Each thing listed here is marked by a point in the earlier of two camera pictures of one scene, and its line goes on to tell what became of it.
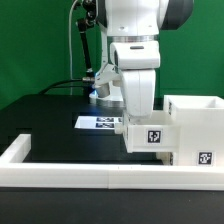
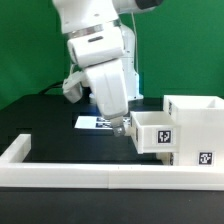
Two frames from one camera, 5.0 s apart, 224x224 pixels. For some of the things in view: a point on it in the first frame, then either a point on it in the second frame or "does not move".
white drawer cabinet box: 201,129 does not move
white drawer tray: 159,134 does not move
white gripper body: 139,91 -> 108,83
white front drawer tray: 166,158 does not move
